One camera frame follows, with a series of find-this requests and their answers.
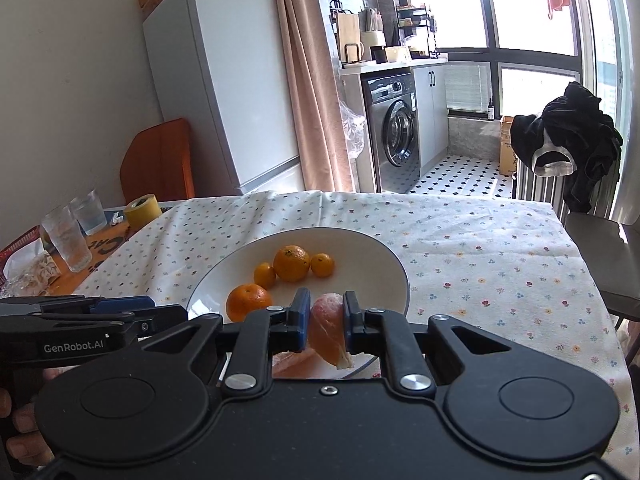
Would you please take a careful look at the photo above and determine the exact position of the black wire rack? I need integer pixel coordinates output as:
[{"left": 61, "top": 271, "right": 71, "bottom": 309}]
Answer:
[{"left": 396, "top": 4, "right": 438, "bottom": 58}]

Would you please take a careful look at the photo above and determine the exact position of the crumpled clear plastic wrap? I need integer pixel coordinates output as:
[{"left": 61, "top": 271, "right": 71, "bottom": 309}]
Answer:
[{"left": 5, "top": 250, "right": 63, "bottom": 296}]

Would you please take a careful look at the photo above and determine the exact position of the clear glass tumbler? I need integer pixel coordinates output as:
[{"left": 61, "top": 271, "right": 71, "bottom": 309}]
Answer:
[
  {"left": 41, "top": 205, "right": 93, "bottom": 273},
  {"left": 69, "top": 189, "right": 108, "bottom": 236}
]

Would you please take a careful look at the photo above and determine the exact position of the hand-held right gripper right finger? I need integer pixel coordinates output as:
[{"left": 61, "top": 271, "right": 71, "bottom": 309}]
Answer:
[{"left": 344, "top": 290, "right": 511, "bottom": 396}]

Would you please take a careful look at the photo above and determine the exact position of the orange tangerine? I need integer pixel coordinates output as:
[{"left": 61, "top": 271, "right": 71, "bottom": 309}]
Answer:
[
  {"left": 273, "top": 245, "right": 311, "bottom": 282},
  {"left": 226, "top": 283, "right": 271, "bottom": 323}
]

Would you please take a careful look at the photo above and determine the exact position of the white bowl with blue rim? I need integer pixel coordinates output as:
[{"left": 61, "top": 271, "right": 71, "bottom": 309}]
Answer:
[{"left": 186, "top": 227, "right": 412, "bottom": 380}]

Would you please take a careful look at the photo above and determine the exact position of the grey chair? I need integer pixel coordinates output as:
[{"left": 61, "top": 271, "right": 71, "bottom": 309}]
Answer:
[{"left": 515, "top": 160, "right": 640, "bottom": 321}]

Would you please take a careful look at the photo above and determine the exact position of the person's left hand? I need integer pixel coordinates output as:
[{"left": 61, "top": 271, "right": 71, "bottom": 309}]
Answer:
[{"left": 0, "top": 366, "right": 68, "bottom": 467}]

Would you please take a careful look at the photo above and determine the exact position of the clear plastic bag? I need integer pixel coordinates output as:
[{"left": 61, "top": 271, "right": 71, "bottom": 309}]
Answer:
[{"left": 340, "top": 100, "right": 368, "bottom": 158}]

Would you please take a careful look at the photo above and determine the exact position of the black clothing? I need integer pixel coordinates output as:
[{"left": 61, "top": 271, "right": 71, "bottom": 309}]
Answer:
[{"left": 510, "top": 81, "right": 623, "bottom": 213}]

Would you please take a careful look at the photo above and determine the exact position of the wooden cutting board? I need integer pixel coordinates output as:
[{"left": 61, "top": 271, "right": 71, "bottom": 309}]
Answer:
[{"left": 336, "top": 11, "right": 362, "bottom": 62}]

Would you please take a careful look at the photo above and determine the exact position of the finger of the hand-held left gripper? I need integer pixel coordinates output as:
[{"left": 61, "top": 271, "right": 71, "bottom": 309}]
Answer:
[
  {"left": 40, "top": 304, "right": 188, "bottom": 336},
  {"left": 0, "top": 295, "right": 155, "bottom": 314}
]

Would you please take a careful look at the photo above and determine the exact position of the white utensil holder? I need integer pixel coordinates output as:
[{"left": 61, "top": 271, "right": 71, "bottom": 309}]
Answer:
[{"left": 361, "top": 7, "right": 387, "bottom": 61}]

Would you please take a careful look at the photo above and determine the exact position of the orange chair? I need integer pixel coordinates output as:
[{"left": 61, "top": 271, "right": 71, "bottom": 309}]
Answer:
[{"left": 120, "top": 118, "right": 196, "bottom": 206}]

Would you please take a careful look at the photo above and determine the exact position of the orange printed table mat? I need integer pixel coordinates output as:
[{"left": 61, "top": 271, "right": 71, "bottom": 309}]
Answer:
[{"left": 50, "top": 205, "right": 168, "bottom": 296}]

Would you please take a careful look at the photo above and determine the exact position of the white kitchen countertop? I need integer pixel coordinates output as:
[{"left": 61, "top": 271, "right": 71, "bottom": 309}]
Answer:
[{"left": 340, "top": 57, "right": 449, "bottom": 73}]

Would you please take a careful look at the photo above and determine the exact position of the cardboard box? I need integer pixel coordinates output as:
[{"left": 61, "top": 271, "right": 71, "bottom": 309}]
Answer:
[{"left": 500, "top": 116, "right": 518, "bottom": 177}]

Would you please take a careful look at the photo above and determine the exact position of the red plastic basket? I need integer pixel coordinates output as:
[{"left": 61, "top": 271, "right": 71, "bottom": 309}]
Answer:
[{"left": 0, "top": 227, "right": 43, "bottom": 301}]

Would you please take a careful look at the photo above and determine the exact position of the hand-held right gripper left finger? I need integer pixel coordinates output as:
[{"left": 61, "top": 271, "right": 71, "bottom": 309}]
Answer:
[{"left": 142, "top": 288, "right": 312, "bottom": 395}]

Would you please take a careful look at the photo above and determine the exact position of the white kitchen cabinet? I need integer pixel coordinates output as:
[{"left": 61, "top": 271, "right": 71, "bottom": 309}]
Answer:
[{"left": 412, "top": 62, "right": 449, "bottom": 168}]

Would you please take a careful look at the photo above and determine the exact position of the yellow tape roll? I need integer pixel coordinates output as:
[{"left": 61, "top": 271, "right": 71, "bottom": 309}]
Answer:
[{"left": 123, "top": 193, "right": 163, "bottom": 232}]

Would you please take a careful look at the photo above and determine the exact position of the white refrigerator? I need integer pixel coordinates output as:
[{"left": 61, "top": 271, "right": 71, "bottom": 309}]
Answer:
[{"left": 142, "top": 0, "right": 306, "bottom": 196}]

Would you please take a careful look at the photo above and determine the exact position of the silver washing machine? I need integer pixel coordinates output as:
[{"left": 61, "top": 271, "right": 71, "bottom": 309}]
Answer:
[{"left": 361, "top": 71, "right": 422, "bottom": 193}]

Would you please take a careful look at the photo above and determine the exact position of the pink curtain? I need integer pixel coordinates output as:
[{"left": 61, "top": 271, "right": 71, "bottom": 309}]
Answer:
[{"left": 270, "top": 0, "right": 357, "bottom": 193}]

